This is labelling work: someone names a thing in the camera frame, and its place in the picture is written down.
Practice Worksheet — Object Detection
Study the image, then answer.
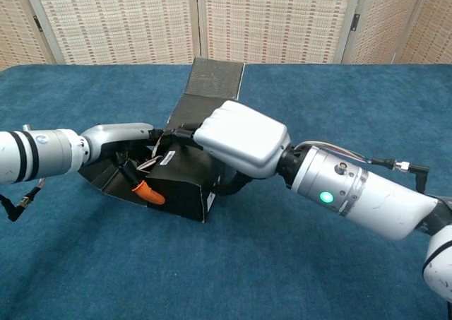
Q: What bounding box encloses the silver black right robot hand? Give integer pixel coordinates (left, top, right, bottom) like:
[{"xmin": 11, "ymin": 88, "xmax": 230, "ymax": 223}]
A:
[{"xmin": 174, "ymin": 100, "xmax": 292, "ymax": 197}]

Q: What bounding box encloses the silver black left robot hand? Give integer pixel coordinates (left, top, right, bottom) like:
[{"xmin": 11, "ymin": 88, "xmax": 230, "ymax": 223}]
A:
[{"xmin": 79, "ymin": 122, "xmax": 166, "ymax": 191}]

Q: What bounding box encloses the black cardboard folding box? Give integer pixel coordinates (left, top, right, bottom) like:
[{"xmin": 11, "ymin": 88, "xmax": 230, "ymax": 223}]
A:
[{"xmin": 78, "ymin": 57, "xmax": 246, "ymax": 225}]

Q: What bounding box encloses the orange rubber finger cot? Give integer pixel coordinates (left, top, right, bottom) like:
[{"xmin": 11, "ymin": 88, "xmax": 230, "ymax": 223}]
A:
[{"xmin": 132, "ymin": 180, "xmax": 166, "ymax": 206}]

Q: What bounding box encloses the woven bamboo screen panel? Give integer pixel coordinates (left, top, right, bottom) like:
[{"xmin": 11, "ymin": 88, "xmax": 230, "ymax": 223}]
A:
[
  {"xmin": 0, "ymin": 0, "xmax": 57, "ymax": 72},
  {"xmin": 395, "ymin": 0, "xmax": 452, "ymax": 66},
  {"xmin": 340, "ymin": 0, "xmax": 430, "ymax": 66},
  {"xmin": 20, "ymin": 0, "xmax": 202, "ymax": 66},
  {"xmin": 196, "ymin": 0, "xmax": 364, "ymax": 66}
]

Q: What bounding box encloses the blue felt table cover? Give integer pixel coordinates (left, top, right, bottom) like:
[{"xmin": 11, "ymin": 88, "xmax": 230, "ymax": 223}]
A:
[{"xmin": 0, "ymin": 64, "xmax": 452, "ymax": 320}]

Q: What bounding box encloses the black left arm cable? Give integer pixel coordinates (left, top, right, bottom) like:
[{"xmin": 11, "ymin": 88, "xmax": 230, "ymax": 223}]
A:
[{"xmin": 0, "ymin": 177, "xmax": 47, "ymax": 223}]

